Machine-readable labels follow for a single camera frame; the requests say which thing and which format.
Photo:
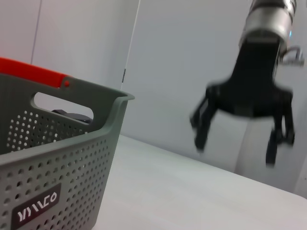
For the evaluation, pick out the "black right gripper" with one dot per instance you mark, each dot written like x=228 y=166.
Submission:
x=254 y=91

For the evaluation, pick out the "glass teacup black sleeve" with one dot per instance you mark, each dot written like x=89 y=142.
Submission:
x=74 y=116

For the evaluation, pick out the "grey perforated storage basket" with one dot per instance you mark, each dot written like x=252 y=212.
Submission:
x=60 y=163

